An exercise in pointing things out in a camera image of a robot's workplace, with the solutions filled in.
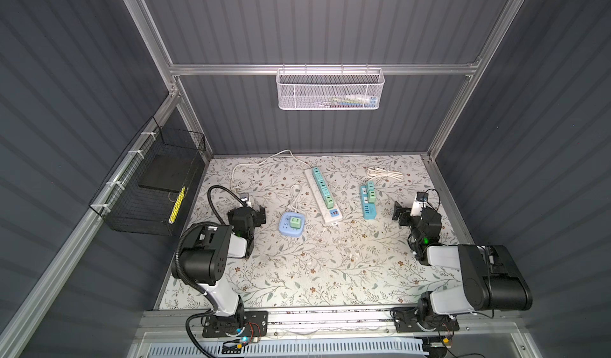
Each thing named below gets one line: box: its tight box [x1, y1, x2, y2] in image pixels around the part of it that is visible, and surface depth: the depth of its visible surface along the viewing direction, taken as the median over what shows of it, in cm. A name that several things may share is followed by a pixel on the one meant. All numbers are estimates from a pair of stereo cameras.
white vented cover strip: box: [147, 340, 431, 358], surface depth 71 cm
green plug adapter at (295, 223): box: [289, 217, 302, 230], surface depth 91 cm
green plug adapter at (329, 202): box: [324, 195, 335, 210], surface depth 98 cm
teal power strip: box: [359, 185, 378, 220], surface depth 101 cm
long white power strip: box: [303, 167, 343, 223], surface depth 100 cm
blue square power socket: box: [278, 211, 306, 238], surface depth 95 cm
